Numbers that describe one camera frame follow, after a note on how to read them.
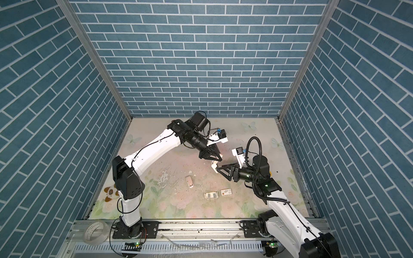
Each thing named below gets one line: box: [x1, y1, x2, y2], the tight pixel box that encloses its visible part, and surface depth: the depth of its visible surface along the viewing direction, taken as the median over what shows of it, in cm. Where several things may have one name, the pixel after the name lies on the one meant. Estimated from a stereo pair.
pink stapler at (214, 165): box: [210, 160, 219, 174], surface depth 74 cm
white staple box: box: [220, 188, 233, 197], surface depth 86 cm
